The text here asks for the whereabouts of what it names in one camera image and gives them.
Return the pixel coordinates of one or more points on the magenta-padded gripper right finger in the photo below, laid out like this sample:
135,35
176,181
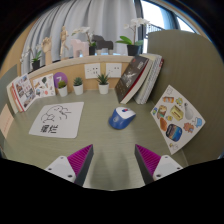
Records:
165,166

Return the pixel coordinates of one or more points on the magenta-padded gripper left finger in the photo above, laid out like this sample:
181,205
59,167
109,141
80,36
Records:
61,166

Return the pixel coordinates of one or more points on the blue and white computer mouse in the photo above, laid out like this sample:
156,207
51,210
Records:
120,119

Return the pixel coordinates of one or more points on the large colourful sticker sheet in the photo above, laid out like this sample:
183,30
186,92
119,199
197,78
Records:
176,118

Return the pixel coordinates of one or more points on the tan paper booklet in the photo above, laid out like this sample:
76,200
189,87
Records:
6,120

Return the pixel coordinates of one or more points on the yellow-green succulent in white pot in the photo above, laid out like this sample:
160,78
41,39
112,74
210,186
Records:
62,90

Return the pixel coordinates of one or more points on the round green succulent in white pot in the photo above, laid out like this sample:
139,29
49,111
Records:
78,88

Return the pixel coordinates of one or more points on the small white sticker sheet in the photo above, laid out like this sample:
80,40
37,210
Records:
44,86

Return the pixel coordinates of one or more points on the photo brochure with red edge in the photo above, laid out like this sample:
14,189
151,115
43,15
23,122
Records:
24,91

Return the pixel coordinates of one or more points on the pale books behind brochure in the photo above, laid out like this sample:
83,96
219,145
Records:
11,96

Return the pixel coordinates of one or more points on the spiky green succulent in white pot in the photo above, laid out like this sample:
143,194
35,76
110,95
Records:
103,88

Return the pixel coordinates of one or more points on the purple round number disc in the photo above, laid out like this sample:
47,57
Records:
60,77

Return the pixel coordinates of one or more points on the black cover book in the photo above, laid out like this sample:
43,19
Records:
131,78

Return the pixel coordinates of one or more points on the light wooden desk ledge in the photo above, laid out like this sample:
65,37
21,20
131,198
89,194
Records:
73,65

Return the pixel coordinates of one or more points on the small white orchid in black pot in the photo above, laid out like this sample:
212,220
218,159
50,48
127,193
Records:
36,64

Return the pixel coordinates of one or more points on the olive felt desk partition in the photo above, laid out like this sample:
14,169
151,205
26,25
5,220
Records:
186,63
8,75

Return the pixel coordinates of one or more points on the white orchid behind horse figurines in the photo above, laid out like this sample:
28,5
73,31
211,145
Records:
92,50

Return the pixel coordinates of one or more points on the tall white orchid in black pot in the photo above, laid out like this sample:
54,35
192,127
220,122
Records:
133,50

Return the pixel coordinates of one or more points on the pink horse figurine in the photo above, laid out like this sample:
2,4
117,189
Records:
79,46

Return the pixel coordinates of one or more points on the wooden hand model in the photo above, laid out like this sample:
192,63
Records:
47,45

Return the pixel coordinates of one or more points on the wooden artist mannequin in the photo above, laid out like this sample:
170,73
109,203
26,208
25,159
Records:
63,41

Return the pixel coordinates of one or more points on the dark grey horse figurine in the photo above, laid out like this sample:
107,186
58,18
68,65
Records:
102,42

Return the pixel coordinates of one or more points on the grey pleated curtain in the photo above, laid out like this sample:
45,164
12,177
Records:
106,16

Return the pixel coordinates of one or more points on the white wall socket with holes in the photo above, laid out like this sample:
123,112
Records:
92,71

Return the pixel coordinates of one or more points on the plain white wall socket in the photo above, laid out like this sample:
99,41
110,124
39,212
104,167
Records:
113,70

